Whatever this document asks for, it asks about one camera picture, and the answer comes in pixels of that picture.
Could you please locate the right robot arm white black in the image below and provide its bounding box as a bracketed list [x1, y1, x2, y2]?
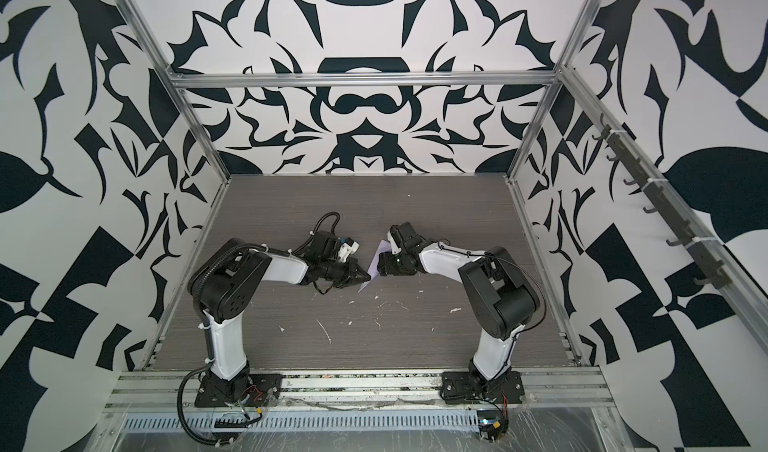
[377, 222, 541, 382]

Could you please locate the aluminium frame corner post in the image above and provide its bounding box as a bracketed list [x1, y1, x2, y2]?
[114, 0, 231, 183]
[506, 0, 602, 183]

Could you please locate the white slotted cable duct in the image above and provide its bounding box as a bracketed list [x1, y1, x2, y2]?
[119, 409, 481, 435]

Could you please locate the aluminium horizontal back bar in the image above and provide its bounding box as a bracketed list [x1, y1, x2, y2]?
[173, 71, 552, 90]

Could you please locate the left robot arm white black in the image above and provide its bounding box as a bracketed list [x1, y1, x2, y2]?
[188, 231, 371, 382]

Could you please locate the hook rail on right wall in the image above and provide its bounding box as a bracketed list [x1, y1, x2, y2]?
[593, 116, 733, 290]

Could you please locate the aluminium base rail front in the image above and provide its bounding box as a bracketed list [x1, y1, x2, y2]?
[103, 367, 617, 415]

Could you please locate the aluminium frame corner post right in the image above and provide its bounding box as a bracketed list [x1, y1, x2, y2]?
[506, 0, 602, 183]

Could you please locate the black cable left base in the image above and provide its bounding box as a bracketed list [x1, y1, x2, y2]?
[175, 364, 265, 447]

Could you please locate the lilac square paper sheet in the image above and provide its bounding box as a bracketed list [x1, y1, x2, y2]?
[358, 240, 391, 293]

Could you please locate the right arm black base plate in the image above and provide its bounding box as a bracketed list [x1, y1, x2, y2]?
[439, 370, 525, 405]

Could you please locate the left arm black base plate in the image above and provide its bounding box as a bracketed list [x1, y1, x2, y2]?
[194, 372, 284, 408]

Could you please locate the small green circuit board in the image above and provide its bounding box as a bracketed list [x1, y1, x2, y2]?
[477, 410, 509, 443]

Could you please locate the aluminium frame corner post left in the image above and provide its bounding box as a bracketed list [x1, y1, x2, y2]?
[114, 0, 231, 183]

